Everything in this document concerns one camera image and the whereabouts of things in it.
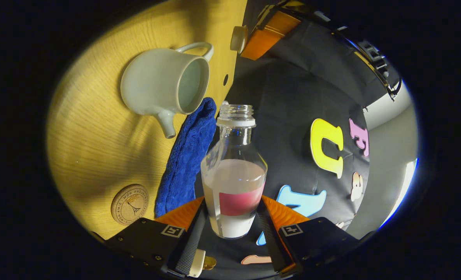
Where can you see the white teacup lid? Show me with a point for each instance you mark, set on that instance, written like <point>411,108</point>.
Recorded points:
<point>238,39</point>

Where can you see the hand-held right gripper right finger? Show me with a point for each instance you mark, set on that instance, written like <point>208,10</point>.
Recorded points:
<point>269,237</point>

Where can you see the brown bread slice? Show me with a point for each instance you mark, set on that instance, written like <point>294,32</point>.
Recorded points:
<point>210,263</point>

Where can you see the round cork coaster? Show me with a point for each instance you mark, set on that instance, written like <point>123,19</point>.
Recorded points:
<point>130,205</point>

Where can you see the clear water bottle red label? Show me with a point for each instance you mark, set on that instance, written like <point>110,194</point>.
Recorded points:
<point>234,182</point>

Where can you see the white ceramic teacup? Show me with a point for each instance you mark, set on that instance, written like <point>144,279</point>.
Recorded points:
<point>152,83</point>

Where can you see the blue towel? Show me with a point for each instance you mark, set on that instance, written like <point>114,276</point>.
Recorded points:
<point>185,159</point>

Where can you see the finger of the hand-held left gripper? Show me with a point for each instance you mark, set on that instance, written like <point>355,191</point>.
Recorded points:
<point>269,37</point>

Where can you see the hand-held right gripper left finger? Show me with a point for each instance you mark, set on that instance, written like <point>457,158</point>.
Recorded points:
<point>189,245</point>

